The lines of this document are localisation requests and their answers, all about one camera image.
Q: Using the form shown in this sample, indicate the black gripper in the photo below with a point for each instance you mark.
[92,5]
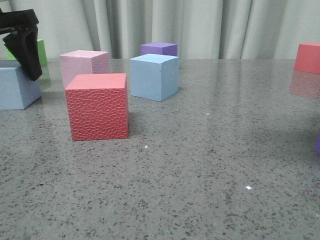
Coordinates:
[22,39]

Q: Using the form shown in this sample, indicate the light blue foam cube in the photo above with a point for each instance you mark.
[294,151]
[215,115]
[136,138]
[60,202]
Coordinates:
[17,91]
[154,76]

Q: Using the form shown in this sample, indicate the green foam cube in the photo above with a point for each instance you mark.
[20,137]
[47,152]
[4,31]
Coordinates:
[41,52]

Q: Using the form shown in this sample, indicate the pink foam cube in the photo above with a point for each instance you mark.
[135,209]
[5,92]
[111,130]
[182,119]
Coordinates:
[83,62]

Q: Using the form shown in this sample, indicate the front red foam cube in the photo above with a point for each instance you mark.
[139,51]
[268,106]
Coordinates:
[98,106]

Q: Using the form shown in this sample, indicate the red foam cube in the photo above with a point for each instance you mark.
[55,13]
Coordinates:
[98,106]
[308,58]

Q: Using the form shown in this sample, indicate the purple foam cube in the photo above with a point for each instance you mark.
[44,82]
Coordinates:
[160,48]
[317,145]

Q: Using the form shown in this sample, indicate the grey curtain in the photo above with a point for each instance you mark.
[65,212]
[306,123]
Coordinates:
[202,29]

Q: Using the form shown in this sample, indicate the far red foam cube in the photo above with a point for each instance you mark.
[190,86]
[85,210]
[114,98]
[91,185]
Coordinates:
[308,58]

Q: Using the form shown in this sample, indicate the near purple foam cube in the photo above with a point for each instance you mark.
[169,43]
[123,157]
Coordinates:
[317,145]

